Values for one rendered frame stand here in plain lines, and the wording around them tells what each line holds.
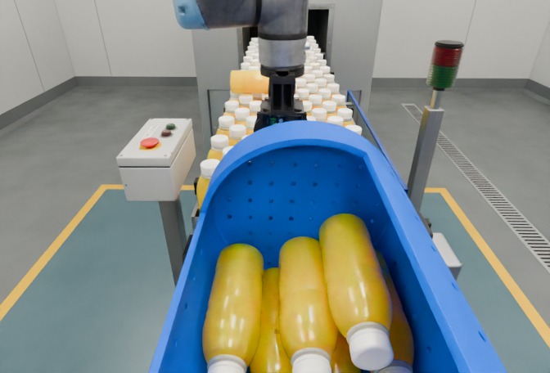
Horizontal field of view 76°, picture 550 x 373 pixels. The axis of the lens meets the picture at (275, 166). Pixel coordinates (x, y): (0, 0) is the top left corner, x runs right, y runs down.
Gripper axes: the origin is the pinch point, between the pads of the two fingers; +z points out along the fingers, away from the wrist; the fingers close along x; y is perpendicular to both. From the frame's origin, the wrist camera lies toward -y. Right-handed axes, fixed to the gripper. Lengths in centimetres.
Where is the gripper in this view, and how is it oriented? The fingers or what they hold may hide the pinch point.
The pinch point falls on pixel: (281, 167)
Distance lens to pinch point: 68.1
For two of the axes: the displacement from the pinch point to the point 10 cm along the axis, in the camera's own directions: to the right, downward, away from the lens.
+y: -0.1, 4.9, -8.7
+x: 10.0, 0.1, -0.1
